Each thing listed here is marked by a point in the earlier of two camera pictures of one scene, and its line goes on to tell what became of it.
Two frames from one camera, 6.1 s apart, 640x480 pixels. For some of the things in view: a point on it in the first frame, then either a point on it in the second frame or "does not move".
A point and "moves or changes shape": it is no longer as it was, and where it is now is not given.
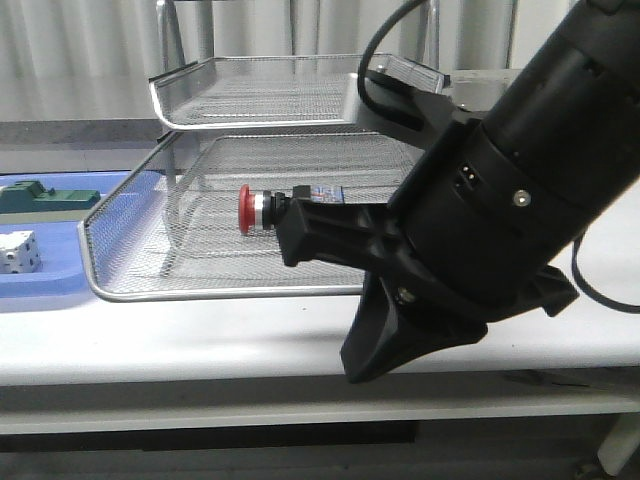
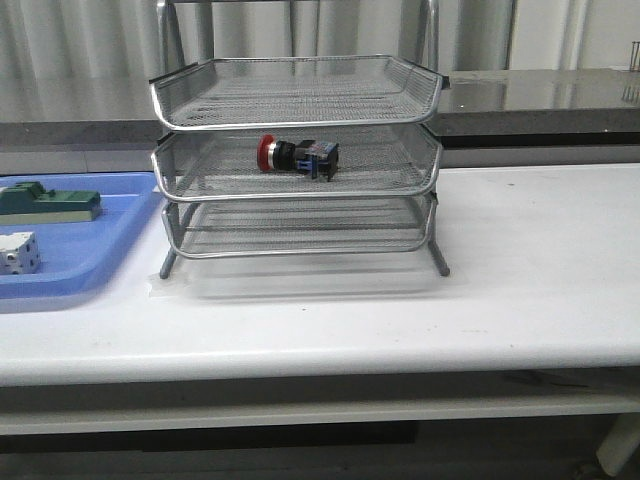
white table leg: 621,440 does not move
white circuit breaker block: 19,253 does not move
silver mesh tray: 166,226 moves or changes shape
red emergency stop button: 260,209 to 310,156
